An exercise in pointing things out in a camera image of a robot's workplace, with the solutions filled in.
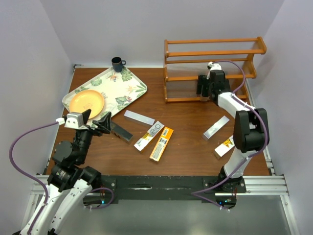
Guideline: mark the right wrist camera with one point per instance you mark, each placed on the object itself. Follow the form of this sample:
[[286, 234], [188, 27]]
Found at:
[[213, 66]]

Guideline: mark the silver toothpaste box right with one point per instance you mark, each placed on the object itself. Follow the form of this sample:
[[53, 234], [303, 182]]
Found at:
[[215, 128]]

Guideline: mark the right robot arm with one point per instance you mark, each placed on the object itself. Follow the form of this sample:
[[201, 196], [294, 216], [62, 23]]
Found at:
[[250, 133]]

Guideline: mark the silver toothpaste box left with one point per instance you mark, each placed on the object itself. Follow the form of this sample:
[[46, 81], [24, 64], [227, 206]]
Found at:
[[138, 118]]

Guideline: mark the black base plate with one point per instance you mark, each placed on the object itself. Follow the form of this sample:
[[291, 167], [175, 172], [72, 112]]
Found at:
[[156, 187]]

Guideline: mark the leaf-patterned tray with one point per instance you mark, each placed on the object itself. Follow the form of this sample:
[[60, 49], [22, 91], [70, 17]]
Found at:
[[118, 89]]

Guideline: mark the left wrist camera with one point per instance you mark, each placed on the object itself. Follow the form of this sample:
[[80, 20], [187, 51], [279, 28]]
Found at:
[[72, 120]]

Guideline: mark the black toothpaste box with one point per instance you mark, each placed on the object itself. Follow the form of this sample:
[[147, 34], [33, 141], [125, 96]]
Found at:
[[121, 133], [227, 87], [203, 98]]

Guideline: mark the white yellow toothpaste box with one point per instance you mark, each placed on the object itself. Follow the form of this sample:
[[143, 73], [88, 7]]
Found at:
[[224, 148]]

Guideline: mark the silver toothpaste box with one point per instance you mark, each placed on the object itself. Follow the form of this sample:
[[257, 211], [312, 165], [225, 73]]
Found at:
[[215, 128], [138, 118]]

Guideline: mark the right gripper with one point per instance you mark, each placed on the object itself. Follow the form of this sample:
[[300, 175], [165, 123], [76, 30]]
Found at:
[[203, 81]]

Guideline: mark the dark blue mug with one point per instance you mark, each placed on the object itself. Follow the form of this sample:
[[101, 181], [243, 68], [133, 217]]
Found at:
[[118, 64]]

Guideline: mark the white R.O toothpaste box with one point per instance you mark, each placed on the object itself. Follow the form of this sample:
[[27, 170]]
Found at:
[[145, 140]]

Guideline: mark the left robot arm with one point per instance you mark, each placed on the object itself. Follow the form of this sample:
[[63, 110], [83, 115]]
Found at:
[[67, 184]]

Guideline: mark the orange toothpaste box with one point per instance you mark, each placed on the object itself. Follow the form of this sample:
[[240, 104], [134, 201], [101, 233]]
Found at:
[[161, 144]]

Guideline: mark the wooden shelf rack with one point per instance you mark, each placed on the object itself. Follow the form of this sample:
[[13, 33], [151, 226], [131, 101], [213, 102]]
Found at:
[[192, 67]]

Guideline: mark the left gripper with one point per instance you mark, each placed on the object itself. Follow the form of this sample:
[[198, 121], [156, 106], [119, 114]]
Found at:
[[104, 125]]

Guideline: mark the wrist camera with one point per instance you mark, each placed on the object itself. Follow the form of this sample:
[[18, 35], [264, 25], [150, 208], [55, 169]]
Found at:
[[72, 120], [213, 66]]

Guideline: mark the yellow plate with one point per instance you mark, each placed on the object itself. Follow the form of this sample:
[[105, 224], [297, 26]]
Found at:
[[88, 99]]

